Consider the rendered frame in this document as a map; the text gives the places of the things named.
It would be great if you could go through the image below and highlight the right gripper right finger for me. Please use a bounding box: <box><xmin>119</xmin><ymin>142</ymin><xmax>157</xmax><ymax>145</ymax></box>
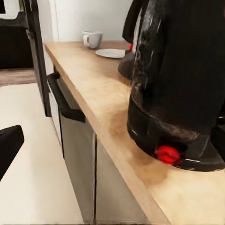
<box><xmin>210</xmin><ymin>124</ymin><xmax>225</xmax><ymax>161</ymax></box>

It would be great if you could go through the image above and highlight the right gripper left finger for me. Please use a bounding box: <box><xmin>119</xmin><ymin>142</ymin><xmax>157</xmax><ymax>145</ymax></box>
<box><xmin>0</xmin><ymin>125</ymin><xmax>24</xmax><ymax>180</ymax></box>

